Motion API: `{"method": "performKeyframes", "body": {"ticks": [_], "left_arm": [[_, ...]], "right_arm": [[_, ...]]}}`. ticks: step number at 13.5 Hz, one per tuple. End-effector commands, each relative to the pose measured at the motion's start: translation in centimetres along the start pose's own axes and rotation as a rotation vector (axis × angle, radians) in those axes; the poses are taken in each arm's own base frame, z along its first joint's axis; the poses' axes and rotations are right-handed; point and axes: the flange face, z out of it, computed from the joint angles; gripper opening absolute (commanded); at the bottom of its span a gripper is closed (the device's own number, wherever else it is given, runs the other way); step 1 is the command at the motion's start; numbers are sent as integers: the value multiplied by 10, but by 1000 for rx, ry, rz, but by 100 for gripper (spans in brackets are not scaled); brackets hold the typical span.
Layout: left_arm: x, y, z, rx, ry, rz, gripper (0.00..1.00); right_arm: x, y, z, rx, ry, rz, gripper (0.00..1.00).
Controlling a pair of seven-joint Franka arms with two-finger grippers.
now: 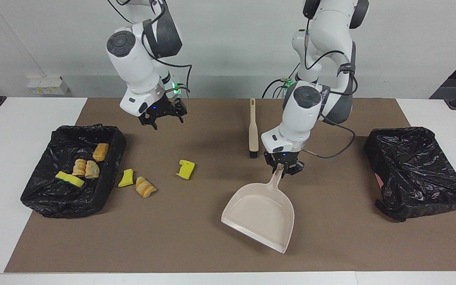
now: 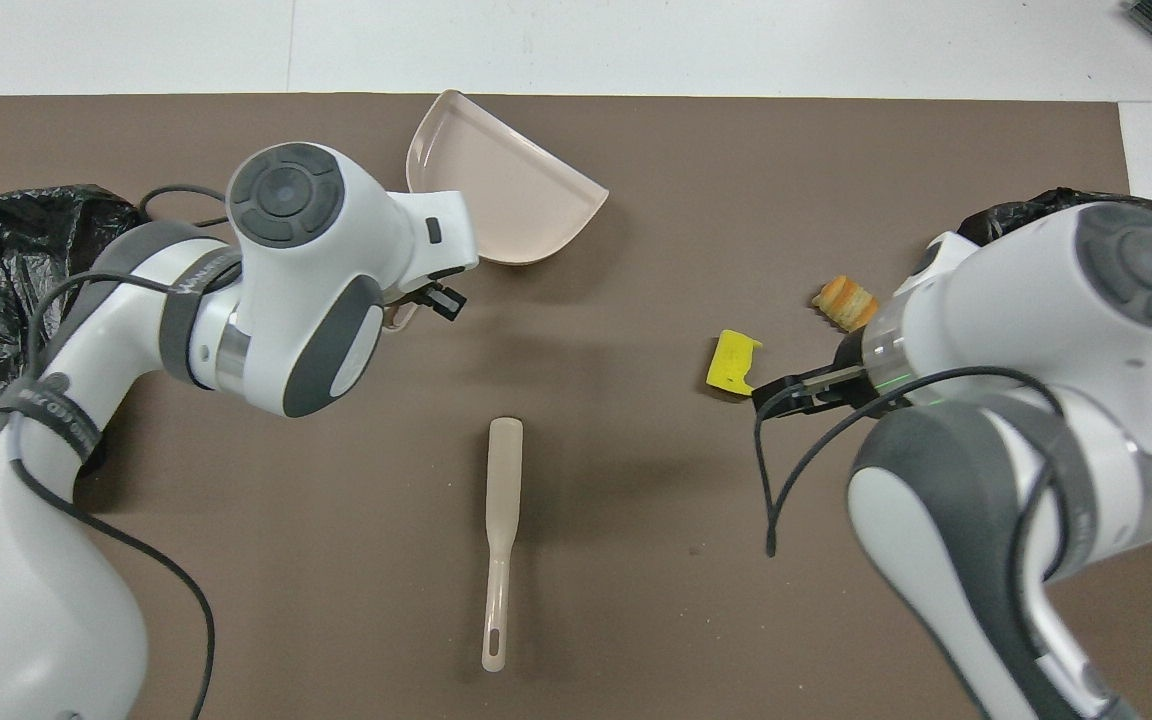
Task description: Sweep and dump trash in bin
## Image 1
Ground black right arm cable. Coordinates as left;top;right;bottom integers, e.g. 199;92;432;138
143;0;194;95

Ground black bag lined pink bin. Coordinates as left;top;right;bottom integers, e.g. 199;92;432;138
363;126;456;222

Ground small white box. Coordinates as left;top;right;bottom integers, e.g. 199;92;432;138
26;76;70;95

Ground sliced bread roll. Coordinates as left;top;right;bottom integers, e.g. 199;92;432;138
72;158;87;177

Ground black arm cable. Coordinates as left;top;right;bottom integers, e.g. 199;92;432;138
143;0;194;95
301;28;357;159

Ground black base cable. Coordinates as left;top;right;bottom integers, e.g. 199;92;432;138
262;78;290;99

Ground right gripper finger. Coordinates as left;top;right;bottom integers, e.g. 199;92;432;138
171;99;188;123
139;114;158;130

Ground striped croissant bread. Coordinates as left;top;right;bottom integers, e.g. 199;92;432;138
135;176;158;198

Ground beige plastic dustpan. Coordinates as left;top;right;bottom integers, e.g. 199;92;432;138
221;163;295;254

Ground large yellow sponge piece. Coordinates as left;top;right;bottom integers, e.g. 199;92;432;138
55;171;85;188

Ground notched yellow sponge piece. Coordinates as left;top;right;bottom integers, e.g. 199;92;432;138
176;160;196;181

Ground brown table mat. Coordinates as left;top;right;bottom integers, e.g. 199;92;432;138
4;98;456;274

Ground pale torn bread chunk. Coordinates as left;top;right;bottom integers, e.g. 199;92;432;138
84;160;101;179

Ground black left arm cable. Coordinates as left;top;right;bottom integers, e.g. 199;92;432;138
301;28;357;159

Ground brown oval bread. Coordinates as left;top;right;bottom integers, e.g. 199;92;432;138
93;143;110;162

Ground beige brush black bristles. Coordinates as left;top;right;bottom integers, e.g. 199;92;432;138
249;98;259;159

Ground small yellow sponge piece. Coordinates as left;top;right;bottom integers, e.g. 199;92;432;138
118;169;135;188

